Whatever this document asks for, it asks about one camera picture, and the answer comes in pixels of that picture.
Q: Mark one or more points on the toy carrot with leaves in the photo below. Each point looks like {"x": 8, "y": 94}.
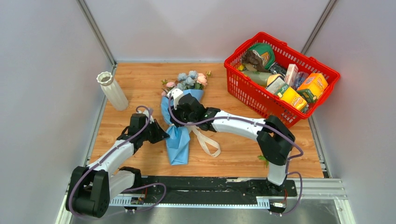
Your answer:
{"x": 264, "y": 160}

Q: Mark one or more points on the green snack bag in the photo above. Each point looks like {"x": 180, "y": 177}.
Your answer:
{"x": 265, "y": 51}

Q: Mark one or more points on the yellow green box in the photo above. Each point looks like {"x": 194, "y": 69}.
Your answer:
{"x": 291, "y": 97}

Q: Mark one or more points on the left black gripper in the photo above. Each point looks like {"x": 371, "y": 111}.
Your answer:
{"x": 160, "y": 134}

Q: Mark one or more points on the cream ribbon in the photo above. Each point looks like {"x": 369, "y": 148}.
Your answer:
{"x": 204, "y": 141}

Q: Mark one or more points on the orange box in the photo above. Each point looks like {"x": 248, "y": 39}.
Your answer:
{"x": 313, "y": 87}

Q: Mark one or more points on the pink white box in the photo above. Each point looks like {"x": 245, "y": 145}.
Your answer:
{"x": 291, "y": 74}

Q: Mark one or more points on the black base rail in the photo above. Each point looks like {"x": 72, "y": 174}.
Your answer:
{"x": 217, "y": 192}

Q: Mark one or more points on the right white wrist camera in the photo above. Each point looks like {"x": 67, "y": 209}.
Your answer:
{"x": 175, "y": 94}

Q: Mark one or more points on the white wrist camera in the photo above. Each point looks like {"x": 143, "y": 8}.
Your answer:
{"x": 148, "y": 113}
{"x": 175, "y": 94}

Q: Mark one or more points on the brown crumpled bag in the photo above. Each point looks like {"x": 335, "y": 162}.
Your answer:
{"x": 255, "y": 60}

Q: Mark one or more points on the clear plastic bottle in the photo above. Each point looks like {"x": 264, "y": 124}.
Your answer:
{"x": 299, "y": 79}

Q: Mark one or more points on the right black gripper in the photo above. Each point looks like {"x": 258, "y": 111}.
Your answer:
{"x": 176, "y": 112}

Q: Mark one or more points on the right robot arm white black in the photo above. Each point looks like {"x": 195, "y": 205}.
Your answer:
{"x": 273, "y": 137}

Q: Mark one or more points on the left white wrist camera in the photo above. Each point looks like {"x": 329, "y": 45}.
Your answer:
{"x": 148, "y": 113}

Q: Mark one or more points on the red shopping basket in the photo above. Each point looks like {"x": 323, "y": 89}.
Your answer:
{"x": 263, "y": 99}

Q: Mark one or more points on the white ribbed vase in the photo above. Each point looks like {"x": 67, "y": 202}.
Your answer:
{"x": 112, "y": 91}

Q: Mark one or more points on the dark foil packet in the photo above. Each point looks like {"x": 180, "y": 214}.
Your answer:
{"x": 276, "y": 68}

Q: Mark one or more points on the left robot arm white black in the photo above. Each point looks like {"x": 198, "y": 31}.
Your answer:
{"x": 102, "y": 173}

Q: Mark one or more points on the olive green bottle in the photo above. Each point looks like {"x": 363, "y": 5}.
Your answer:
{"x": 262, "y": 78}

